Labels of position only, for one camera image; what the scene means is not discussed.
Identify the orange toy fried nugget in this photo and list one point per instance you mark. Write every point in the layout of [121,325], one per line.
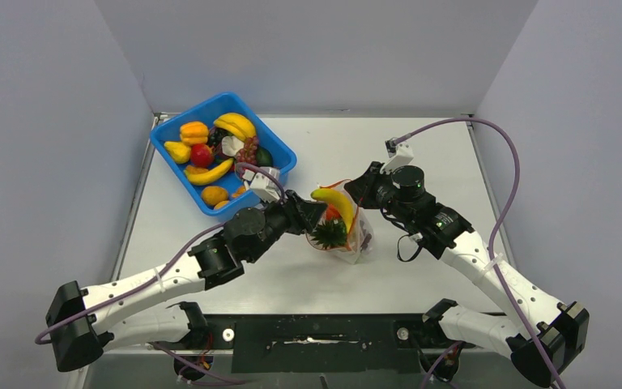
[193,170]

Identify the dark green toy avocado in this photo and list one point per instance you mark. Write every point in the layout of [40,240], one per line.
[263,158]

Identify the yellow toy lemon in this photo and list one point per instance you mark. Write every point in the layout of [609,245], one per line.
[179,152]

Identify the yellow toy mango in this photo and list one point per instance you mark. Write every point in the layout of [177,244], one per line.
[215,196]

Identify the dark purple toy grapes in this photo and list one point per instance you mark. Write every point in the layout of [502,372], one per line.
[366,239]

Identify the orange toy pineapple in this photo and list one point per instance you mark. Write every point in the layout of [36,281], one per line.
[329,234]

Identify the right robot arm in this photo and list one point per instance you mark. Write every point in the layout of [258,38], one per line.
[540,334]

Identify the yellow banana bunch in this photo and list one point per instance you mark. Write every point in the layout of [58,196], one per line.
[237,125]

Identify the red toy apple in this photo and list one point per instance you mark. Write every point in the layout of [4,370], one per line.
[202,156]

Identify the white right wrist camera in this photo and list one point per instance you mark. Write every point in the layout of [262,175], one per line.
[399,153]

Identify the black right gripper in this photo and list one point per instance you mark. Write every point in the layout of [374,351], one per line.
[361,190]

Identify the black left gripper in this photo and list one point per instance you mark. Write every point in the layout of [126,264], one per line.
[301,215]

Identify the yellow toy banana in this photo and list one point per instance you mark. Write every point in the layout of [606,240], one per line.
[212,175]
[339,200]

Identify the small black grape bunch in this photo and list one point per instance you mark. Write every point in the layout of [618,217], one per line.
[215,137]

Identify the orange toy tangerine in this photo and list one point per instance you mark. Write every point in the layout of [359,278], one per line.
[332,214]

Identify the white toy garlic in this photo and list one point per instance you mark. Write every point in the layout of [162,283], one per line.
[231,145]

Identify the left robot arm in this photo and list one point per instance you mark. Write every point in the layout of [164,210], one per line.
[83,322]

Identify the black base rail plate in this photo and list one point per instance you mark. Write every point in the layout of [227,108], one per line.
[314,343]

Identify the orange toy bell pepper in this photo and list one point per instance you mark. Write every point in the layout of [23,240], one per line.
[192,133]

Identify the blue plastic bin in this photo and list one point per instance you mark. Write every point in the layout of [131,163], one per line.
[283,157]

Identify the small red grape bunch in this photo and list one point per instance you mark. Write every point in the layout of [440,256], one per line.
[248,153]

